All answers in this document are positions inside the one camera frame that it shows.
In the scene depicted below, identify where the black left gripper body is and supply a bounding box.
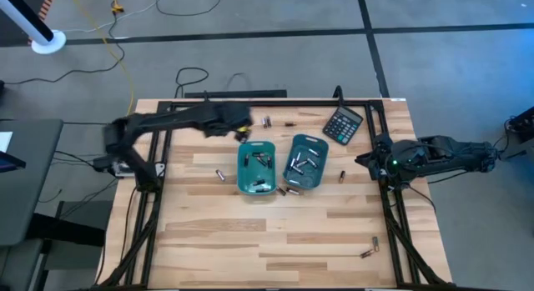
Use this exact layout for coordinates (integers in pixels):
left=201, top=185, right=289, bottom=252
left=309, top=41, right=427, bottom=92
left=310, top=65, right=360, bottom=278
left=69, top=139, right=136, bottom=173
left=203, top=101, right=254, bottom=138

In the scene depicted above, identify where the dusty blue-teal plastic bin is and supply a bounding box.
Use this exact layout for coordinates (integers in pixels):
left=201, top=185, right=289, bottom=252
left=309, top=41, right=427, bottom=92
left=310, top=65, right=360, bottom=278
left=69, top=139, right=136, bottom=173
left=282, top=133, right=330, bottom=190

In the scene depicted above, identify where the grey desk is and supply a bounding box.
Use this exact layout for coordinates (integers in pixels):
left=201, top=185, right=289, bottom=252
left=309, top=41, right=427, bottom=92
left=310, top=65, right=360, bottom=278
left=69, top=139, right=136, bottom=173
left=0, top=118, right=64, bottom=247

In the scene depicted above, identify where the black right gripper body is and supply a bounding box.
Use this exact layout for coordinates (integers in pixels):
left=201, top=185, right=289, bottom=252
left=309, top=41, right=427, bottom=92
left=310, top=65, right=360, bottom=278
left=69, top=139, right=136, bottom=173
left=366, top=134, right=397, bottom=180

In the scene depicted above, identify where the bright teal plastic bin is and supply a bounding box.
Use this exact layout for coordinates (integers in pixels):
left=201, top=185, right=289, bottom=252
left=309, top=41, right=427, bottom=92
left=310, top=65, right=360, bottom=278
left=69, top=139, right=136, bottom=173
left=236, top=140, right=279, bottom=197

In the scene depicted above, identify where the grey cabinet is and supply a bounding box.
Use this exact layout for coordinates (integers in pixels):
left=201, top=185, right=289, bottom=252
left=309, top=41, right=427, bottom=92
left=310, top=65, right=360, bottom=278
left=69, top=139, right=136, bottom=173
left=0, top=238, right=45, bottom=291

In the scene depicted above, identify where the black power strip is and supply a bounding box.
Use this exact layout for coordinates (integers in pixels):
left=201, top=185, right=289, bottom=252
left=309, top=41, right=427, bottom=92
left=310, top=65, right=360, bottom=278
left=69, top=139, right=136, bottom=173
left=184, top=89, right=289, bottom=99

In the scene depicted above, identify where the yellow cable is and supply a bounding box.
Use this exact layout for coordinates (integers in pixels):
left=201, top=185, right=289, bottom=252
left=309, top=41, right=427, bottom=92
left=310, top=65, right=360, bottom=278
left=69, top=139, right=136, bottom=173
left=66, top=0, right=137, bottom=115

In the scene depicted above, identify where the black floor cable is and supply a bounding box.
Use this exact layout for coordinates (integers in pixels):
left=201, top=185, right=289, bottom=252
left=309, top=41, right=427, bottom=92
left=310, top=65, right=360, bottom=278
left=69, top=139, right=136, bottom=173
left=0, top=9, right=126, bottom=86
left=155, top=0, right=224, bottom=18

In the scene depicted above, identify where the black desk base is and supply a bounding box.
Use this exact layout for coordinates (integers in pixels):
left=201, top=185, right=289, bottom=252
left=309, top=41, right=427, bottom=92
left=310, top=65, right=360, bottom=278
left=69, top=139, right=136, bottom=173
left=25, top=211, right=106, bottom=247

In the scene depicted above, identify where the black aluminium table frame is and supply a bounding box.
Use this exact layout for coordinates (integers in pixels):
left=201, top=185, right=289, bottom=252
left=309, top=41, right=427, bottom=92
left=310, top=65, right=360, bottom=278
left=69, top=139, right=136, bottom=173
left=98, top=97, right=454, bottom=291

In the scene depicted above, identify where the white floor stand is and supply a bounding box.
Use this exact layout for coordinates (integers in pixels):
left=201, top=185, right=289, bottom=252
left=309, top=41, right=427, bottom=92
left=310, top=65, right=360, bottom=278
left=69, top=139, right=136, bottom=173
left=0, top=0, right=68, bottom=55

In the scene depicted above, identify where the dark tablet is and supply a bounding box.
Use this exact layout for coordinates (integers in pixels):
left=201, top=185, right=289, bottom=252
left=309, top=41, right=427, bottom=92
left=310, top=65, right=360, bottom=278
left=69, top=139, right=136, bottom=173
left=0, top=150, right=27, bottom=173

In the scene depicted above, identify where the looped black cable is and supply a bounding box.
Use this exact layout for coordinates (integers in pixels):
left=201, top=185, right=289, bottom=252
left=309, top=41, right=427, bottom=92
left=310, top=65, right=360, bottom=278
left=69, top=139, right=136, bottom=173
left=173, top=66, right=210, bottom=100

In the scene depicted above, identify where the black desk calculator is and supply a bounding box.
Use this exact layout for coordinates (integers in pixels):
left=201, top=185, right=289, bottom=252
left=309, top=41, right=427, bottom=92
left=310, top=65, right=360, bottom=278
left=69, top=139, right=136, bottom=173
left=321, top=106, right=365, bottom=147

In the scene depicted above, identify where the white floor cable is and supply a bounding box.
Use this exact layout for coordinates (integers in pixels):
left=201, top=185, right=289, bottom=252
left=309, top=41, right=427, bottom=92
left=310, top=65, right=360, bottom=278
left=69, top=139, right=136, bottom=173
left=61, top=0, right=166, bottom=33

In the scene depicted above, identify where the black equipment box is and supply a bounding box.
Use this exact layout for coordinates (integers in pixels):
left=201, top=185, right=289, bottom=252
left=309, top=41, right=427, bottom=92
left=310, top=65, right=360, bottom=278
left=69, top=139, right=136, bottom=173
left=491, top=105, right=534, bottom=162

